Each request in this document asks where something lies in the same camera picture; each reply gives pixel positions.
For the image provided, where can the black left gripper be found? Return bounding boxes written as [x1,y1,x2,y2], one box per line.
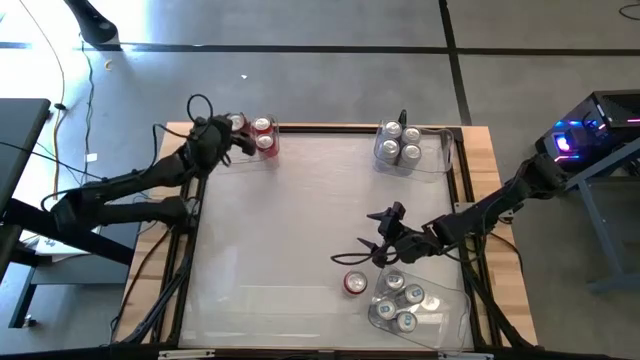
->
[189,115,258,169]

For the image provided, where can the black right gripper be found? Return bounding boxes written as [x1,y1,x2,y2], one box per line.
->
[356,201,437,267]

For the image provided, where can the Spindrift lemon sparkling water can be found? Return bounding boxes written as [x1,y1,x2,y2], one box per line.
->
[401,125,423,146]
[398,143,424,176]
[375,137,401,166]
[382,119,404,141]

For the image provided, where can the clear plastic bin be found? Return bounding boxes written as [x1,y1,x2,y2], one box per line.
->
[373,115,459,182]
[367,266,475,353]
[196,113,280,174]

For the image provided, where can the black stand base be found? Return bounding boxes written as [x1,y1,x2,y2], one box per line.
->
[63,0,121,47]

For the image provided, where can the white paper box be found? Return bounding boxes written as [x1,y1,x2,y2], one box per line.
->
[19,230,101,262]

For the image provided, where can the black desk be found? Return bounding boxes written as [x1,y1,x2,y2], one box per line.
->
[0,97,53,214]

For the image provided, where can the blue grey metal stand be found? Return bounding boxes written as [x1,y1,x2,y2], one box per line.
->
[552,137,640,295]

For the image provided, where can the black computer with coloured lights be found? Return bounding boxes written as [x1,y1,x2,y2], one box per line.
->
[533,88,640,174]

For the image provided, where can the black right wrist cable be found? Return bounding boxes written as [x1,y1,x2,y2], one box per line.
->
[329,251,396,267]

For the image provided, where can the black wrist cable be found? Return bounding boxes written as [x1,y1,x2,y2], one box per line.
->
[186,93,215,126]
[329,251,396,267]

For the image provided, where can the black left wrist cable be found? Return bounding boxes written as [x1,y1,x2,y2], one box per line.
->
[186,93,215,126]

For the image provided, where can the black table frame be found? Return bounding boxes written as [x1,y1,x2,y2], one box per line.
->
[169,123,484,354]

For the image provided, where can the black diagonal frame strut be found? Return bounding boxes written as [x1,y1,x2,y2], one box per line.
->
[112,234,201,347]
[459,239,534,350]

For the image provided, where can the white metal bracket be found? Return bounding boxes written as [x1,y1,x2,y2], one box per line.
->
[438,351,495,360]
[157,349,217,360]

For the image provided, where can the thin black cable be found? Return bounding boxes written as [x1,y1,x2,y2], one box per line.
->
[78,34,99,181]

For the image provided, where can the black desk leg frame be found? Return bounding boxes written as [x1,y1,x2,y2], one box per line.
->
[0,197,137,330]

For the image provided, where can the yellow extension cable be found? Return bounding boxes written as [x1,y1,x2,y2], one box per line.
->
[17,0,67,201]

